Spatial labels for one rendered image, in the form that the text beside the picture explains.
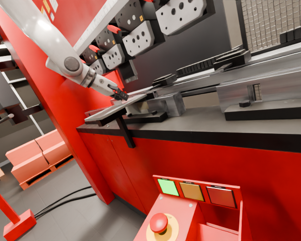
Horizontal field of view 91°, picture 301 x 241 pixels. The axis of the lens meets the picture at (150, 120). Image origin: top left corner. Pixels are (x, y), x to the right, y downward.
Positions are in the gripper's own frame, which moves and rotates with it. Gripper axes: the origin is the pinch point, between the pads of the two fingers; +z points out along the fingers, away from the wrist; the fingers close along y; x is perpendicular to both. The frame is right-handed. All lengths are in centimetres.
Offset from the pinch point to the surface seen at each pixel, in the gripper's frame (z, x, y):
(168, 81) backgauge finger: 22.2, -22.3, -2.4
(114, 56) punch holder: -10.6, -16.3, 1.0
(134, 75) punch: 0.7, -12.2, -2.2
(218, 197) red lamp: 8, 25, -51
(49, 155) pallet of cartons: 18, 87, 287
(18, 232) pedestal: 7, 144, 145
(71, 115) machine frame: -4, 12, 85
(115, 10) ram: -20.1, -26.5, -10.3
